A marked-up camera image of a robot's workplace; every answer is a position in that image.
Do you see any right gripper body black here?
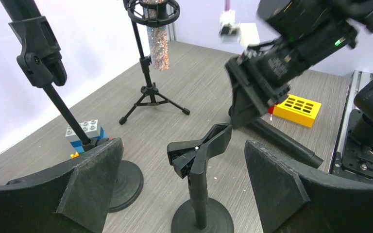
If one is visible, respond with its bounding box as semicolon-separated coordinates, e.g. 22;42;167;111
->
225;56;290;129

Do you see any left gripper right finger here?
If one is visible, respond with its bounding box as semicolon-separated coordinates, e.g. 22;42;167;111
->
244;140;373;233

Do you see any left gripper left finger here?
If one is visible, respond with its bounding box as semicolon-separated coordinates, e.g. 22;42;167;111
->
0;138;123;233

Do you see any black handheld microphone front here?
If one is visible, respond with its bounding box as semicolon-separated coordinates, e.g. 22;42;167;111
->
246;118;323;168

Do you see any black front microphone stand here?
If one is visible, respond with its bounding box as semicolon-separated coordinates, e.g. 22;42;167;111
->
167;123;234;233

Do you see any black microphone stand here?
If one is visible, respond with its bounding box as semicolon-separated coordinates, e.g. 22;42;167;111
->
167;123;234;233
1;0;144;213

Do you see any black tripod stand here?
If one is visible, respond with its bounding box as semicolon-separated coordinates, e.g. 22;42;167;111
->
119;21;190;125

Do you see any glitter condenser microphone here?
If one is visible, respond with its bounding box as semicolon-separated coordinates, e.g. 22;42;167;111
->
123;0;180;71

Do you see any black rear microphone stand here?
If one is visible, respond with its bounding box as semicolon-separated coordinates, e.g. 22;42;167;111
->
1;0;144;213

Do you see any yellow perforated block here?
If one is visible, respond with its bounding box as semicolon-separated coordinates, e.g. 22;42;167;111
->
272;94;322;128

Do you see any colourful toy brick car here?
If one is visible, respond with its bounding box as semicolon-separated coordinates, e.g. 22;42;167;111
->
65;119;110;159

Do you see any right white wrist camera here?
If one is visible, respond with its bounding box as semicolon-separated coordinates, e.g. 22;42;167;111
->
219;10;260;48

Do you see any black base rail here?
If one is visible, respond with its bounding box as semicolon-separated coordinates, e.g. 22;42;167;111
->
329;70;373;184

